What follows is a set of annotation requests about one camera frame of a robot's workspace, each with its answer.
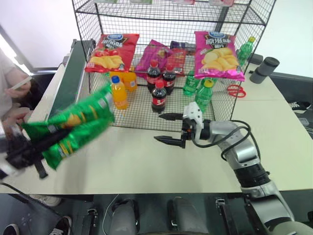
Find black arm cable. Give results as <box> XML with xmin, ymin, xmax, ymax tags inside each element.
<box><xmin>0</xmin><ymin>182</ymin><xmax>33</xmax><ymax>204</ymax></box>
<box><xmin>192</xmin><ymin>119</ymin><xmax>254</xmax><ymax>162</ymax></box>

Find person's hand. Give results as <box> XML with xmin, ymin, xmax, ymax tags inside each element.
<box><xmin>4</xmin><ymin>72</ymin><xmax>33</xmax><ymax>99</ymax></box>

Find green soda bottle yellow cap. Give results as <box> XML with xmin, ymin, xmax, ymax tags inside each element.
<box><xmin>194</xmin><ymin>79</ymin><xmax>214</xmax><ymax>114</ymax></box>
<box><xmin>236</xmin><ymin>36</ymin><xmax>256</xmax><ymax>68</ymax></box>

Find white smartphone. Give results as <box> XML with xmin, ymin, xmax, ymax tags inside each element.
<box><xmin>10</xmin><ymin>76</ymin><xmax>33</xmax><ymax>91</ymax></box>

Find green conveyor belt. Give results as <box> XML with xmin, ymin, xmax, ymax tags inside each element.
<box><xmin>47</xmin><ymin>38</ymin><xmax>97</xmax><ymax>121</ymax></box>

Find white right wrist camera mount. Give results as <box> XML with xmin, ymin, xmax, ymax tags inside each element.
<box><xmin>181</xmin><ymin>102</ymin><xmax>205</xmax><ymax>142</ymax></box>

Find large pink potato chips bag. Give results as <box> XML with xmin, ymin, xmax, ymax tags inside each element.
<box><xmin>194</xmin><ymin>30</ymin><xmax>246</xmax><ymax>82</ymax></box>

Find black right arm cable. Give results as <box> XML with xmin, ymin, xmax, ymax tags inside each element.
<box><xmin>192</xmin><ymin>119</ymin><xmax>254</xmax><ymax>162</ymax></box>

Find person in white shirt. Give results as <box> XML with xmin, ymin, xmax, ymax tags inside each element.
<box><xmin>0</xmin><ymin>47</ymin><xmax>34</xmax><ymax>128</ymax></box>

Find small magenta chips bag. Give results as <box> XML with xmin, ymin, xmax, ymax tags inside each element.
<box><xmin>134</xmin><ymin>39</ymin><xmax>172</xmax><ymax>79</ymax></box>

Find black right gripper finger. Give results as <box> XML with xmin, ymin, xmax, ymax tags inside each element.
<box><xmin>158</xmin><ymin>112</ymin><xmax>184</xmax><ymax>121</ymax></box>
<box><xmin>153</xmin><ymin>135</ymin><xmax>186</xmax><ymax>149</ymax></box>

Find red potato chips bag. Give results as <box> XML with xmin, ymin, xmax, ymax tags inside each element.
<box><xmin>84</xmin><ymin>33</ymin><xmax>140</xmax><ymax>73</ymax></box>

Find grey cylindrical case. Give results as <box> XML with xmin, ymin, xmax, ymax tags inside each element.
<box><xmin>249</xmin><ymin>56</ymin><xmax>280</xmax><ymax>84</ymax></box>

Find black wire mesh rack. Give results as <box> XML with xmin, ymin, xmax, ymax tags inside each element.
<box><xmin>71</xmin><ymin>0</ymin><xmax>277</xmax><ymax>131</ymax></box>

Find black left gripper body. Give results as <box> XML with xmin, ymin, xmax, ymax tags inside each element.
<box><xmin>4</xmin><ymin>133</ymin><xmax>38</xmax><ymax>169</ymax></box>

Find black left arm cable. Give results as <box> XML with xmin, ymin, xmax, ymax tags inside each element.
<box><xmin>0</xmin><ymin>182</ymin><xmax>33</xmax><ymax>204</ymax></box>

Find cola bottle red cap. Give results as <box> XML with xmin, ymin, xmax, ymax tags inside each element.
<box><xmin>162</xmin><ymin>64</ymin><xmax>177</xmax><ymax>96</ymax></box>
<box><xmin>151</xmin><ymin>79</ymin><xmax>168</xmax><ymax>114</ymax></box>
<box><xmin>146</xmin><ymin>59</ymin><xmax>161</xmax><ymax>94</ymax></box>

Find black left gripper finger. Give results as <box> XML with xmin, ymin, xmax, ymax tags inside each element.
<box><xmin>28</xmin><ymin>126</ymin><xmax>74</xmax><ymax>150</ymax></box>
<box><xmin>33</xmin><ymin>156</ymin><xmax>49</xmax><ymax>180</ymax></box>

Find black sneaker white laces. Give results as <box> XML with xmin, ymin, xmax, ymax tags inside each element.
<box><xmin>288</xmin><ymin>101</ymin><xmax>313</xmax><ymax>114</ymax></box>

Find dark purple snack pack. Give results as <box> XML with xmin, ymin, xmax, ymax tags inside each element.
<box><xmin>170</xmin><ymin>40</ymin><xmax>197</xmax><ymax>51</ymax></box>

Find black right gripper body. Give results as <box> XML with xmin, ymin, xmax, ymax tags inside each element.
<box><xmin>181</xmin><ymin>117</ymin><xmax>197</xmax><ymax>142</ymax></box>

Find pink snack pack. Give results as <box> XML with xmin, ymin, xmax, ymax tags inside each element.
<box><xmin>208</xmin><ymin>0</ymin><xmax>235</xmax><ymax>7</ymax></box>

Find dark rounded shape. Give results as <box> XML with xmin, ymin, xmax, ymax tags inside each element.
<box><xmin>110</xmin><ymin>198</ymin><xmax>140</xmax><ymax>235</ymax></box>
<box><xmin>167</xmin><ymin>196</ymin><xmax>209</xmax><ymax>235</ymax></box>

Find black sneaker white sole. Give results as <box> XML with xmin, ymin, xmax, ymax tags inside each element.
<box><xmin>48</xmin><ymin>215</ymin><xmax>73</xmax><ymax>235</ymax></box>

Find orange soda bottle blue cap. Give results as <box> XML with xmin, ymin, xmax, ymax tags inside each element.
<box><xmin>110</xmin><ymin>75</ymin><xmax>130</xmax><ymax>110</ymax></box>

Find green potato chips bag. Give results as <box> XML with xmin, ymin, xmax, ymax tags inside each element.
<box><xmin>21</xmin><ymin>81</ymin><xmax>116</xmax><ymax>171</ymax></box>

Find small red chips bag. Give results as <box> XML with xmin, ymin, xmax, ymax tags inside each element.
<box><xmin>168</xmin><ymin>47</ymin><xmax>189</xmax><ymax>77</ymax></box>

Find red scissors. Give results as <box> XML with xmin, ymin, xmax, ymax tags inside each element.
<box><xmin>226</xmin><ymin>84</ymin><xmax>247</xmax><ymax>99</ymax></box>

